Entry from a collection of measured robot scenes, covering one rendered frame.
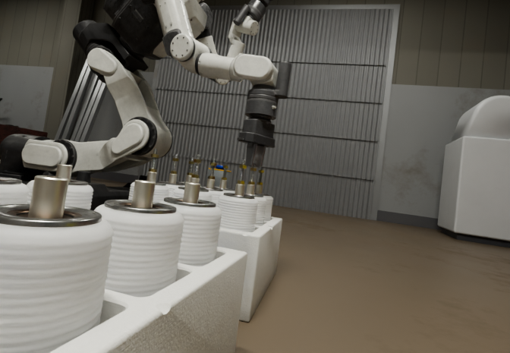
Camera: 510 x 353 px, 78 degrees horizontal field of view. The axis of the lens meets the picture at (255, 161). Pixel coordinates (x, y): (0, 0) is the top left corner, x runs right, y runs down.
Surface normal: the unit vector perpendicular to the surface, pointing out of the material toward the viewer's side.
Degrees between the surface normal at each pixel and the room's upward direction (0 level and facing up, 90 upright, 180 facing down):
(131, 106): 90
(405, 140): 90
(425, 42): 90
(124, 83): 113
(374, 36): 90
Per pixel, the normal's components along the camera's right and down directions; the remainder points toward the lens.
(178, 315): 0.96, 0.11
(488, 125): -0.29, -0.09
